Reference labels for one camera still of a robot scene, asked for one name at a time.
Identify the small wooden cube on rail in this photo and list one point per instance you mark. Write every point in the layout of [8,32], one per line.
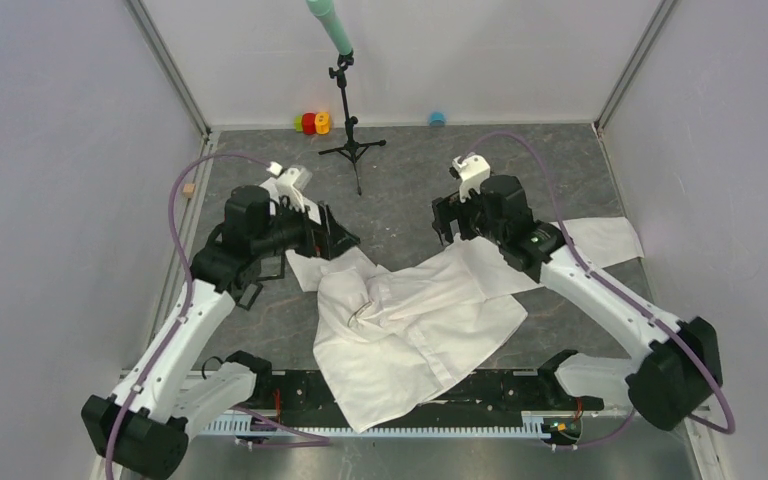
[188,190]

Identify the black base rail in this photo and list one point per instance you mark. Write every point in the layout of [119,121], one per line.
[486,398]

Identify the blue cylinder toy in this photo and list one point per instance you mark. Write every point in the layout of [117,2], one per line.
[437,119]

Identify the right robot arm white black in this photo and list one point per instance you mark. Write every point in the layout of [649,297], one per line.
[673,371]

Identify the teal foam pole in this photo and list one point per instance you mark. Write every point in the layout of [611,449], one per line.
[325,12]

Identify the red toy block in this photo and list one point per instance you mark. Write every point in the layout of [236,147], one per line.
[307,123]

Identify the black tripod stand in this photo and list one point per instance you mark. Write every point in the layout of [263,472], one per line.
[352,149]

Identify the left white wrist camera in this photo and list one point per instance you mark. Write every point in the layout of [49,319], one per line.
[289,183]

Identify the white button shirt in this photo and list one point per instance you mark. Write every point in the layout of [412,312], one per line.
[429,326]

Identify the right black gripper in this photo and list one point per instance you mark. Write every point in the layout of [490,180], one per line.
[450,208]

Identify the black frame display box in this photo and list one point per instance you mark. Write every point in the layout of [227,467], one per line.
[248,282]

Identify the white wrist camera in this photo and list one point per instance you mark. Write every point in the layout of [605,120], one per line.
[289,183]
[471,170]

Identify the orange toy block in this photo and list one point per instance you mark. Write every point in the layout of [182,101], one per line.
[322,123]

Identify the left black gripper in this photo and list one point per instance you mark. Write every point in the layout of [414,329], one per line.
[329,239]

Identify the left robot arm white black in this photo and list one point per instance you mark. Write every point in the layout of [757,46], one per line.
[145,425]

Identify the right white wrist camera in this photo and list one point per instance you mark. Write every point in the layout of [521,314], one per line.
[471,170]

